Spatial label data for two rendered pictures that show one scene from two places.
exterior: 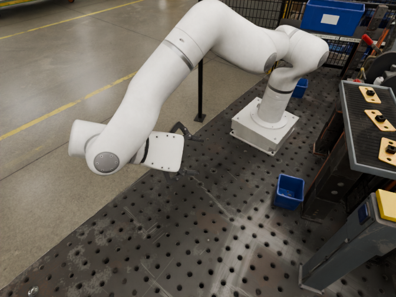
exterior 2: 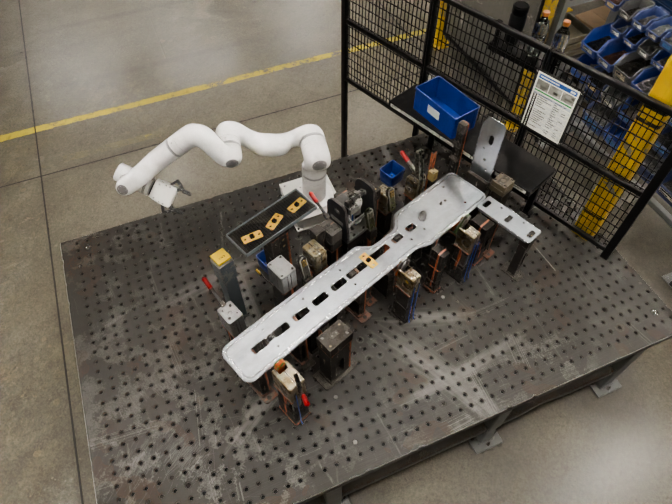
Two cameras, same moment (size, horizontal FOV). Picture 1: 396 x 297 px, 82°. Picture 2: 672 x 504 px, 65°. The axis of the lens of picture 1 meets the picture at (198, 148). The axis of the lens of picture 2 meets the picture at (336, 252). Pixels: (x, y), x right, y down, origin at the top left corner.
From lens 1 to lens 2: 198 cm
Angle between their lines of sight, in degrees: 20
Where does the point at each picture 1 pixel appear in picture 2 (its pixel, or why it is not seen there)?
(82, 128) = (121, 169)
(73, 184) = not seen: hidden behind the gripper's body
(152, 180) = (191, 211)
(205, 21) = (184, 137)
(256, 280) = (206, 299)
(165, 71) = (161, 155)
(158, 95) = (157, 165)
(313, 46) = (309, 153)
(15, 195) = (109, 180)
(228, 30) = (200, 142)
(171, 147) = (166, 192)
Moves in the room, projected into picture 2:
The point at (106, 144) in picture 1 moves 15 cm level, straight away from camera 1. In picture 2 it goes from (123, 182) to (130, 156)
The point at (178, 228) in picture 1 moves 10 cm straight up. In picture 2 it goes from (184, 251) to (179, 239)
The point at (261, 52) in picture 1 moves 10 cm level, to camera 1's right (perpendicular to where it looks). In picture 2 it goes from (222, 157) to (242, 165)
